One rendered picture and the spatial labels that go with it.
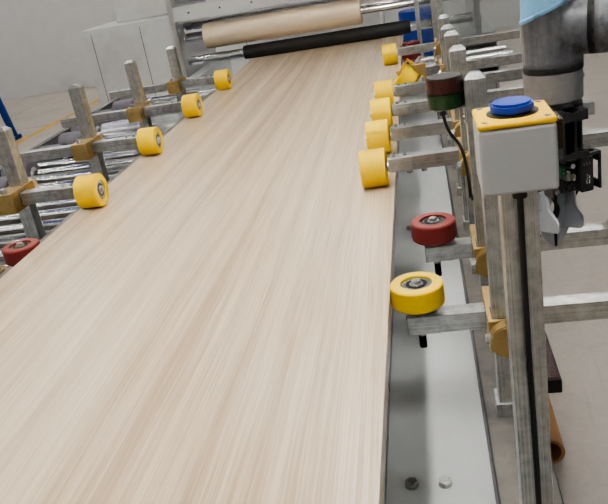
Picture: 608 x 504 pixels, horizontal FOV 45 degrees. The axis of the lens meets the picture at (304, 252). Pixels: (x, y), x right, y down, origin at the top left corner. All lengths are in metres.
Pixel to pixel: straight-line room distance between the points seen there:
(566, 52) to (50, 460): 0.79
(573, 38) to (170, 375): 0.67
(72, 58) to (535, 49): 10.63
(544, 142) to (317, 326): 0.47
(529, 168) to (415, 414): 0.70
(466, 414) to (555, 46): 0.63
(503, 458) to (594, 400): 1.35
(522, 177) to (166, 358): 0.57
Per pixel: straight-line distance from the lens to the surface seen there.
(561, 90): 1.02
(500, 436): 1.14
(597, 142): 1.60
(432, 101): 1.23
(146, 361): 1.08
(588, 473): 2.18
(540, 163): 0.72
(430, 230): 1.32
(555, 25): 1.00
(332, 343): 1.01
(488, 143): 0.71
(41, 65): 11.70
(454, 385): 1.40
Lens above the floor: 1.40
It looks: 22 degrees down
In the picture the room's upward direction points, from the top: 10 degrees counter-clockwise
